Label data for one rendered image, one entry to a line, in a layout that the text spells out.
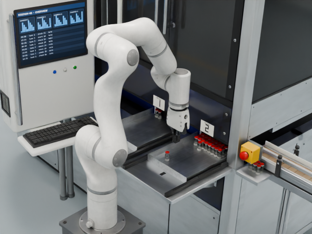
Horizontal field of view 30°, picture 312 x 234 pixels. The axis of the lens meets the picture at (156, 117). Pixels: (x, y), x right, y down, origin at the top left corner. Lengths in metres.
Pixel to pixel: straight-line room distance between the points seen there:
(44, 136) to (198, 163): 0.84
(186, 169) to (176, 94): 0.48
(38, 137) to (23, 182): 1.16
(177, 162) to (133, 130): 0.37
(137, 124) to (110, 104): 0.99
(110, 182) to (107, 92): 0.37
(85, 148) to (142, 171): 0.56
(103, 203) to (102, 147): 0.27
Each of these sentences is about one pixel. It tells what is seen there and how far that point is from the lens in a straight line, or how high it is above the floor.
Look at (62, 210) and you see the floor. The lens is 3.93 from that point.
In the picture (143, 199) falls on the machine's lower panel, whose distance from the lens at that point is 3.42.
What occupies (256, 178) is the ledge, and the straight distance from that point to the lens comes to 2.73.
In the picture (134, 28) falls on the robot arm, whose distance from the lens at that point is 2.11.
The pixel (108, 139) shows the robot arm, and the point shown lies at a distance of 2.12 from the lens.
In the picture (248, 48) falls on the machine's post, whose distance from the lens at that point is 2.50.
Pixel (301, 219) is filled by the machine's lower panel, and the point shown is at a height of 0.22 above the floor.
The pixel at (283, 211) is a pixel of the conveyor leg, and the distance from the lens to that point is 2.89.
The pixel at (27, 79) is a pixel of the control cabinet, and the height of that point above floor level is 1.10.
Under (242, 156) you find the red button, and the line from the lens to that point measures 2.65.
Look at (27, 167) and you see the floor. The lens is 4.37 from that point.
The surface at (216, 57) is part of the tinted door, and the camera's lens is 2.65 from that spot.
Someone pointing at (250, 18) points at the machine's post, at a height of 1.62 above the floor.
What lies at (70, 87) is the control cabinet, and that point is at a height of 1.00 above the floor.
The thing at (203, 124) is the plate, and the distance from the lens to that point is 2.81.
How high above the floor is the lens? 2.39
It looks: 28 degrees down
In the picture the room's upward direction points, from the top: 2 degrees clockwise
